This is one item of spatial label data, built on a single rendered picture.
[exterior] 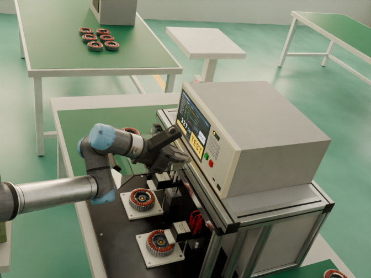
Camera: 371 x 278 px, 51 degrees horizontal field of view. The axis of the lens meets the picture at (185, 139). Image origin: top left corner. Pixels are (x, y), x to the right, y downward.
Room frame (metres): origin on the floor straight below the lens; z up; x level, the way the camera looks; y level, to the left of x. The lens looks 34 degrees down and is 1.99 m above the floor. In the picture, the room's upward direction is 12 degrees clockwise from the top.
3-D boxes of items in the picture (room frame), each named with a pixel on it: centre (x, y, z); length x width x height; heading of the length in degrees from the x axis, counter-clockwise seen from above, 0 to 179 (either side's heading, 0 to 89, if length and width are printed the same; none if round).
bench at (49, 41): (3.28, 1.07, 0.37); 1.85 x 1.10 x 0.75; 30
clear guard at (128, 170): (1.22, 0.12, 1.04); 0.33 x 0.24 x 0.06; 120
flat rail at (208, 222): (1.16, -0.02, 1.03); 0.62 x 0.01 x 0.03; 30
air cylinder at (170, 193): (1.29, 0.00, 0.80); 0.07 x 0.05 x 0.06; 30
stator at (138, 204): (1.22, 0.13, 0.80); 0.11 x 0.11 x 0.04
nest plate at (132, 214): (1.22, 0.13, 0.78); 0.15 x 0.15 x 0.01; 30
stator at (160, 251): (1.01, 0.01, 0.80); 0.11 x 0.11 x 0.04
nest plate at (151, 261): (1.01, 0.01, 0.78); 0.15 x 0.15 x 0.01; 30
